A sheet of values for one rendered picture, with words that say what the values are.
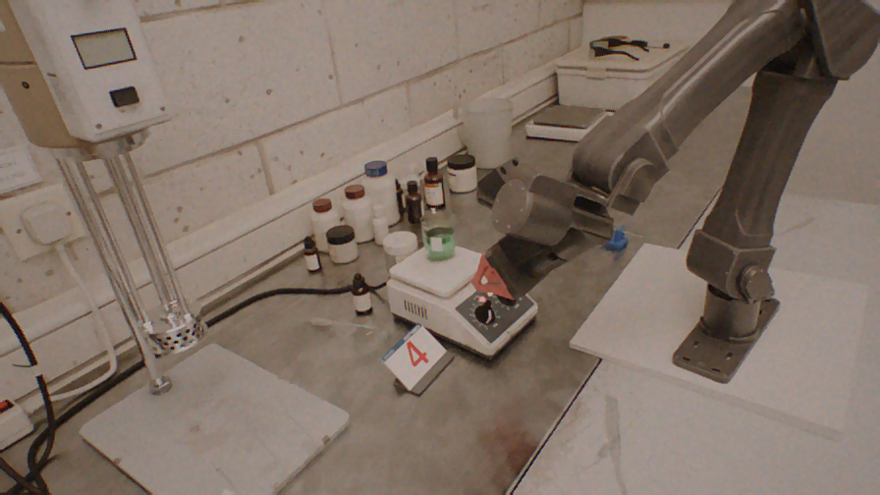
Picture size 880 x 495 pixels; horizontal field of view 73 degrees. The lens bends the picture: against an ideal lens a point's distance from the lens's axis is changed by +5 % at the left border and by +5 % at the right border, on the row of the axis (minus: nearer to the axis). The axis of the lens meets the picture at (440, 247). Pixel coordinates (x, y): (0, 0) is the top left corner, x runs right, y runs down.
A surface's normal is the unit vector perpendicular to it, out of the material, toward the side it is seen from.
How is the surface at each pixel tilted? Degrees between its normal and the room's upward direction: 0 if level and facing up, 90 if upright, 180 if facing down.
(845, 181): 90
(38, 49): 90
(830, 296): 2
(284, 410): 0
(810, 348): 2
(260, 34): 90
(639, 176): 89
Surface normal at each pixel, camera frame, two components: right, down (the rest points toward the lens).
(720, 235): -0.92, 0.05
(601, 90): -0.62, 0.48
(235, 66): 0.81, 0.22
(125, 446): -0.09, -0.87
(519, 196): -0.84, -0.22
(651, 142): 0.37, 0.41
